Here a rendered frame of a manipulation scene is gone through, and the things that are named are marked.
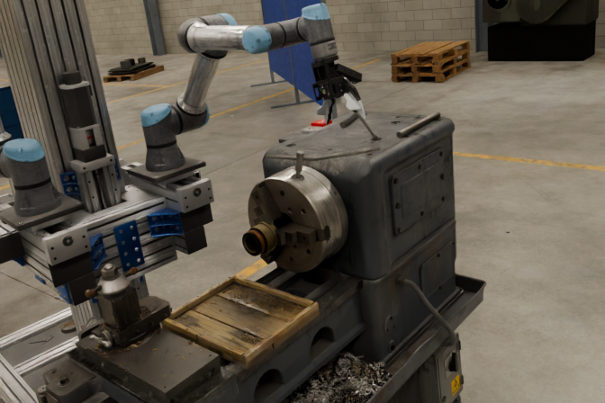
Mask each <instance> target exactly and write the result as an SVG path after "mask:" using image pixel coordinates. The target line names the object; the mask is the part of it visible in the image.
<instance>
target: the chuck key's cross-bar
mask: <svg viewBox="0 0 605 403"><path fill-rule="evenodd" d="M376 150H380V147H373V148H363V149H359V150H353V151H348V152H342V153H337V154H331V155H326V156H320V157H303V160H305V161H319V160H324V159H330V158H335V157H344V156H350V155H355V154H361V153H366V152H372V151H376ZM266 158H277V159H291V160H297V157H296V156H285V155H270V154H266Z"/></svg>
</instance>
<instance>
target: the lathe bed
mask: <svg viewBox="0 0 605 403"><path fill-rule="evenodd" d="M340 273H341V272H339V273H337V274H336V275H334V276H333V277H332V278H330V279H329V280H327V281H326V282H325V283H323V284H322V285H317V284H314V283H312V270H310V271H308V272H305V273H294V272H290V271H287V270H285V269H284V268H282V267H280V266H278V267H277V268H276V269H274V270H273V271H271V272H270V273H267V274H266V275H264V276H262V277H261V278H259V279H258V280H256V281H255V282H258V283H261V284H264V285H265V283H266V286H268V284H269V287H270V288H271V287H274V288H273V289H277V290H280V291H285V292H288V293H290V294H292V295H296V296H298V297H301V298H305V299H307V300H311V301H314V302H315V301H316V302H317V303H318V304H319V305H320V306H319V312H320V315H319V316H318V317H316V318H315V319H313V320H312V321H311V322H309V323H308V324H307V325H305V326H304V327H302V328H301V329H300V330H297V332H296V333H295V334H294V335H293V336H291V337H290V338H288V339H287V340H286V341H284V342H283V343H282V344H280V345H279V346H278V347H277V348H276V349H274V348H273V351H272V352H270V353H269V354H267V355H266V356H265V357H263V358H262V359H261V360H259V361H258V362H257V363H255V364H254V365H253V366H251V367H250V368H249V369H245V368H242V367H240V366H238V365H237V364H235V363H234V365H232V363H230V362H229V361H227V360H225V359H223V358H221V357H220V359H221V361H220V366H221V367H224V368H227V369H228V368H229V369H228V370H230V371H231V370H232V371H233V370H234V371H233V372H235V374H236V377H235V378H236V382H237V386H238V390H239V395H238V396H237V397H235V398H234V399H233V400H231V401H230V402H229V403H280V402H281V401H282V400H284V399H285V398H286V397H287V396H288V395H290V394H291V393H292V392H293V391H294V390H296V389H297V388H298V387H299V386H300V385H301V384H303V383H304V382H305V381H306V380H307V379H309V378H310V377H311V376H312V375H313V374H314V373H315V372H316V371H317V370H319V368H320V367H322V366H323V365H324V364H325V363H326V362H328V361H329V360H330V359H331V358H332V357H333V356H335V355H336V354H337V353H338V352H339V351H341V350H342V349H343V348H344V347H345V346H346V345H348V344H349V343H350V342H351V341H352V340H354V339H355V338H356V337H357V336H358V335H360V334H361V333H362V332H363V331H364V330H365V329H366V323H365V322H364V320H363V317H362V309H361V302H360V295H359V290H360V289H362V288H363V279H364V278H362V277H359V276H355V275H353V274H351V275H350V276H349V277H348V278H347V279H345V280H343V279H342V277H341V275H340ZM270 283H271V284H270ZM319 301H320V302H319ZM323 302H324V304H323ZM321 303H322V304H321ZM326 303H327V304H326ZM324 306H325V307H324ZM236 365H237V366H236ZM234 366H235V367H234ZM257 384H260V385H259V386H258V385H257ZM81 403H120V402H118V401H116V400H115V399H113V398H111V397H110V396H108V395H107V394H105V393H104V392H98V393H95V394H94V395H93V396H91V397H90V398H88V399H86V400H84V401H83V402H81Z"/></svg>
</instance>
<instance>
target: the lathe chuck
mask: <svg viewBox="0 0 605 403"><path fill-rule="evenodd" d="M295 174H296V171H295V170H294V169H285V170H283V171H281V172H279V173H276V174H274V175H271V176H269V177H268V178H266V179H264V181H262V182H261V183H263V182H265V183H266V186H267V188H268V190H269V191H270V192H271V194H272V196H273V198H274V200H275V203H276V204H277V206H278V208H279V210H280V211H281V212H283V213H284V214H282V215H283V216H281V217H279V218H277V219H275V220H273V221H271V222H269V223H271V224H273V225H274V226H275V227H276V228H277V229H278V228H279V227H283V226H285V225H287V224H289V223H290V222H291V223H292V222H293V223H296V224H300V225H304V226H307V227H311V228H317V229H325V226H326V227H328V234H329V237H328V240H323V241H320V240H318V241H317V242H315V243H314V244H312V245H310V246H307V245H304V244H300V243H298V244H296V245H294V246H293V245H289V244H285V245H283V246H282V247H281V250H280V253H279V255H278V257H277V259H276V262H275V263H276V264H277V265H279V266H280V267H282V268H284V269H285V270H287V271H290V272H294V273H305V272H308V271H310V270H311V269H313V268H314V267H316V266H317V265H319V264H321V262H322V261H323V260H325V259H326V258H327V257H328V258H330V257H331V256H333V255H334V254H335V253H336V251H337V250H338V248H339V244H340V241H341V237H342V223H341V217H340V214H339V209H338V207H337V204H336V203H335V201H334V199H333V198H332V196H331V194H330V192H329V191H328V190H327V188H326V187H325V186H324V185H323V184H322V183H321V182H320V181H319V180H318V179H317V178H315V177H314V176H312V175H310V174H308V173H306V172H304V171H301V176H302V178H303V179H302V180H295V179H293V175H295ZM261 183H258V184H256V185H255V186H254V188H253V189H252V191H251V193H253V192H254V191H256V190H257V189H259V187H258V185H259V184H261ZM256 207H257V205H256V203H255V201H254V200H253V198H252V196H251V195H250V196H249V199H248V219H249V224H250V226H251V227H252V228H253V227H255V223H254V221H253V219H255V218H257V215H256V213H255V212H254V211H253V209H254V208H256ZM328 258H327V259H328ZM327 259H326V260H327ZM323 262H324V261H323Z"/></svg>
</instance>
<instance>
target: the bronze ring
mask: <svg viewBox="0 0 605 403"><path fill-rule="evenodd" d="M276 230H277V228H276V227H275V226H274V225H273V224H271V223H265V222H259V223H257V224H256V225H255V227H253V228H251V229H250V230H249V231H248V232H246V233H245V234H244V235H243V237H242V244H243V246H244V248H245V250H246V251H247V252H248V253H249V254H250V255H253V256H257V255H260V254H264V253H266V252H268V251H273V250H274V249H275V248H276V246H277V237H276V234H275V231H276Z"/></svg>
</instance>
